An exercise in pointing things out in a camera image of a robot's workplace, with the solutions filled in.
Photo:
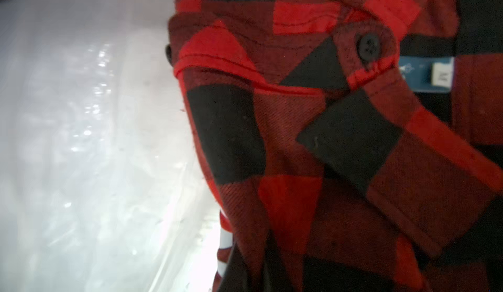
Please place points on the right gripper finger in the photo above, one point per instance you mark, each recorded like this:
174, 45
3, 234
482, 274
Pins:
235, 278

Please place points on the clear plastic vacuum bag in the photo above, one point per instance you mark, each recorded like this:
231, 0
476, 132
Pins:
101, 189

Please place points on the red black plaid shirt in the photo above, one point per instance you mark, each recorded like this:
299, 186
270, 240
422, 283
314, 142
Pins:
352, 145

